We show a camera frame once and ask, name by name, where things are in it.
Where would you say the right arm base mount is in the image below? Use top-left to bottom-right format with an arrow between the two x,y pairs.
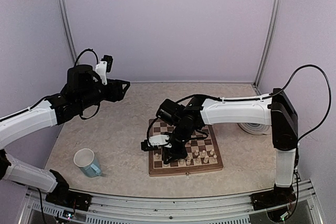
250,190 -> 296,211

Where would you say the aluminium frame post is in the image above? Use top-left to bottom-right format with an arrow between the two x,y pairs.
254,0 -> 281,88
57,0 -> 77,66

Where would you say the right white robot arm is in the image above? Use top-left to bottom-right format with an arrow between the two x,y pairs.
147,89 -> 299,205

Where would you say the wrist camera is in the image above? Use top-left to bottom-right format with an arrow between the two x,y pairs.
141,134 -> 172,152
95,55 -> 113,85

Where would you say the light blue ceramic mug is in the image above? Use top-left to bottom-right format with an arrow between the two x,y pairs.
73,148 -> 102,178

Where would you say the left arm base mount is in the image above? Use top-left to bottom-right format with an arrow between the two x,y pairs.
46,191 -> 92,211

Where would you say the grey spiral coaster mat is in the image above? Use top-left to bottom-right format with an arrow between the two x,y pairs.
238,123 -> 271,135

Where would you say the white chess piece back row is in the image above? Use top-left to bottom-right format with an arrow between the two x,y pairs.
203,156 -> 209,164

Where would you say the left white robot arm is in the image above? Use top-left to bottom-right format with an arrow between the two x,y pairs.
1,62 -> 130,206

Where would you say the wooden chess board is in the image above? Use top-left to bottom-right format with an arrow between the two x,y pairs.
149,125 -> 224,177

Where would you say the right aluminium frame post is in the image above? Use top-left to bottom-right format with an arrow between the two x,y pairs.
254,0 -> 281,88

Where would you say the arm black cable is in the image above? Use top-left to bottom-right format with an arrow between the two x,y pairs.
0,48 -> 100,222
145,63 -> 331,209

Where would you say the white chess king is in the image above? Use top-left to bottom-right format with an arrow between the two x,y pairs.
186,154 -> 192,166

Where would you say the front aluminium rail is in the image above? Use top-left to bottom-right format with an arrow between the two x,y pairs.
18,180 -> 325,223

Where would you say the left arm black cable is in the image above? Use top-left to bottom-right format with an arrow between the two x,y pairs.
0,48 -> 100,222

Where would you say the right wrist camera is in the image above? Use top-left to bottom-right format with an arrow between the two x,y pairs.
141,134 -> 172,152

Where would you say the left aluminium frame post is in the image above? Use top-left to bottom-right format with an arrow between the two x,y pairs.
57,0 -> 77,66

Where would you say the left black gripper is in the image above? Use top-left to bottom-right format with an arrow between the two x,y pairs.
77,78 -> 130,110

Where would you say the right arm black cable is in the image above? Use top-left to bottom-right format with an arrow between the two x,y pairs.
145,63 -> 331,209

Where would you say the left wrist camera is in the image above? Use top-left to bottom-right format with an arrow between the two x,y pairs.
95,55 -> 113,85

